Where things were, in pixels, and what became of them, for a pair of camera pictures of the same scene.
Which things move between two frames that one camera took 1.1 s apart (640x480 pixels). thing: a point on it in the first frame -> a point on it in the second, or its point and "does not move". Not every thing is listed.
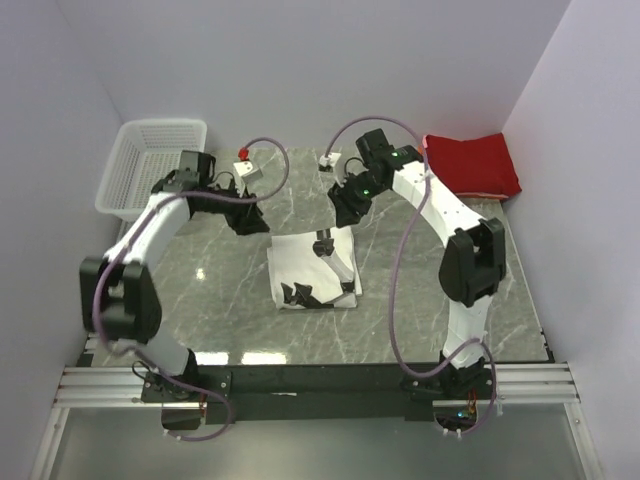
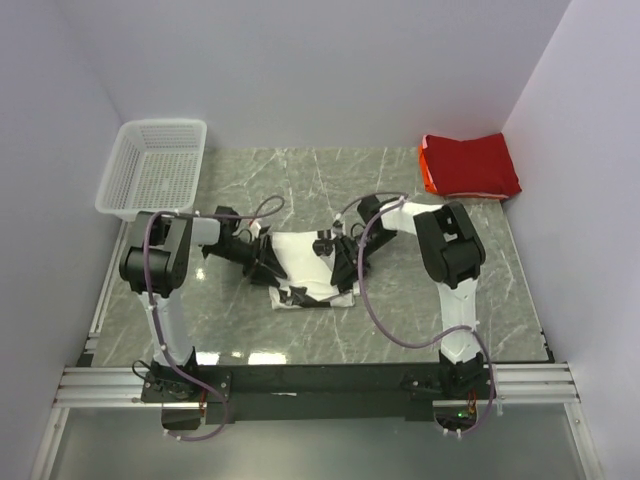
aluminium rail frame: x=518 y=384 does not move
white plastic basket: x=142 y=154 does not move
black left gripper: x=247 y=219 -> x=267 y=265
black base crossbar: x=400 y=391 does not move
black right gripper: x=345 y=207 -> x=345 y=270
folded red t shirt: x=477 y=165 does not move
